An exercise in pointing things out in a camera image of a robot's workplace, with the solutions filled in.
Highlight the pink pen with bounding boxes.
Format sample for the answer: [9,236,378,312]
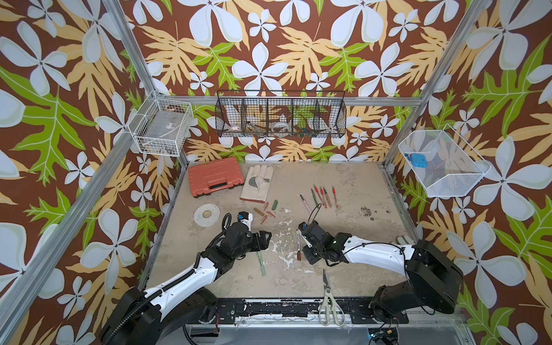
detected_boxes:
[299,194,312,214]

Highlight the dark green pen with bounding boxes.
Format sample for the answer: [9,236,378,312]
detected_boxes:
[310,188,319,208]

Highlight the brown gold pen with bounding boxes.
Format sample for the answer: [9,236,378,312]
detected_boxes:
[323,188,332,208]

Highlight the clear red-capped pen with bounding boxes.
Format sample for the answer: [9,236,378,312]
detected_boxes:
[319,187,327,208]

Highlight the red gel pen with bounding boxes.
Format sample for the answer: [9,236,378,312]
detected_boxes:
[331,185,339,208]

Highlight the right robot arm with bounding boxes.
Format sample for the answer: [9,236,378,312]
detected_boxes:
[298,221,464,321]

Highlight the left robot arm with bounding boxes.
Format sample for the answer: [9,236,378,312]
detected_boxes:
[99,211,272,344]

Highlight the light green pen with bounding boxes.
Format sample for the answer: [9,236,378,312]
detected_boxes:
[257,252,266,277]

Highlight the white tape roll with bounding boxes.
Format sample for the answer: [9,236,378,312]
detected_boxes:
[193,203,221,228]

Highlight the beige work glove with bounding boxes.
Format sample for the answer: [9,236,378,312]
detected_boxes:
[240,165,274,203]

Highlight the red plastic tool case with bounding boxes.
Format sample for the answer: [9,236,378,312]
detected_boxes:
[188,158,245,198]

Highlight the blue object in basket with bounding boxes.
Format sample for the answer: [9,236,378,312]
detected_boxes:
[409,153,428,169]

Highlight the white mesh basket right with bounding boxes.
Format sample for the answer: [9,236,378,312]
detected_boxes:
[398,129,491,198]

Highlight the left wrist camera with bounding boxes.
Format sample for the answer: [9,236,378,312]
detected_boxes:
[238,211,254,231]

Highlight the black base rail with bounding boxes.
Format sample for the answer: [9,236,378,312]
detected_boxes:
[194,297,408,325]

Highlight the white handled scissors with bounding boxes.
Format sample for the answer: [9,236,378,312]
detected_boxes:
[318,270,346,327]

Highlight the black wire basket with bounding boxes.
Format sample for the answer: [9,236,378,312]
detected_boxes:
[214,90,347,138]

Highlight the white wire basket left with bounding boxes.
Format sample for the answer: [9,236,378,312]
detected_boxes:
[129,98,195,157]

